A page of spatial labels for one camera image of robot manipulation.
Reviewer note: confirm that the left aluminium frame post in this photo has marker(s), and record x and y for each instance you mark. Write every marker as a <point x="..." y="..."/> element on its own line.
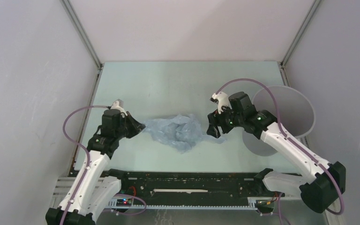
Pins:
<point x="74" y="18"/>

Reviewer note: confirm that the aluminium frame post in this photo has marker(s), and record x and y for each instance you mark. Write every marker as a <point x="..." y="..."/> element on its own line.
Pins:
<point x="302" y="29"/>
<point x="74" y="18"/>

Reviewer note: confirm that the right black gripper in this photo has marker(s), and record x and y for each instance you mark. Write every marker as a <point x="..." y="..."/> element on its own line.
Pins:
<point x="215" y="118"/>

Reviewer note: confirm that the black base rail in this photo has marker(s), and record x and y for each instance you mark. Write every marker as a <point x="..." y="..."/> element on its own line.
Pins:
<point x="204" y="188"/>

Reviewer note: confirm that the right aluminium frame post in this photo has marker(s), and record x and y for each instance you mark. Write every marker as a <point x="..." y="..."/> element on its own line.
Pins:
<point x="302" y="29"/>

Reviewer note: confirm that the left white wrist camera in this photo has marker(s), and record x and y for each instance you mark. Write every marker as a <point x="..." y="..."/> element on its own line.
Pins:
<point x="118" y="105"/>

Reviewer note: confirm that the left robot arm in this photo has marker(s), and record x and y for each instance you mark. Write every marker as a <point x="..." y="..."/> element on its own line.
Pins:
<point x="84" y="202"/>

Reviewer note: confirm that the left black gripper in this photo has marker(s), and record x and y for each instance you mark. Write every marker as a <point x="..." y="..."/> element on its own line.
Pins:
<point x="136" y="126"/>

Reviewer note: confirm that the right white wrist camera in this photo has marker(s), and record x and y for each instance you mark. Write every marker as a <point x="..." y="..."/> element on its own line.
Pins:
<point x="222" y="101"/>

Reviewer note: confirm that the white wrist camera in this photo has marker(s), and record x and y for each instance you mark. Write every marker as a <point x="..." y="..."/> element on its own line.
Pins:
<point x="118" y="105"/>
<point x="222" y="101"/>

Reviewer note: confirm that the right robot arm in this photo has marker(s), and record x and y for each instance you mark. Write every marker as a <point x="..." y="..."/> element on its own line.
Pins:
<point x="319" y="184"/>

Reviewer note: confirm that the blue plastic trash bag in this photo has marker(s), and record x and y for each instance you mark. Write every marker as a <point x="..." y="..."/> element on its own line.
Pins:
<point x="182" y="132"/>

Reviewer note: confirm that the white cable duct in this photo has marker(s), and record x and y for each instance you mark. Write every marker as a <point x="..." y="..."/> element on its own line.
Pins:
<point x="117" y="204"/>

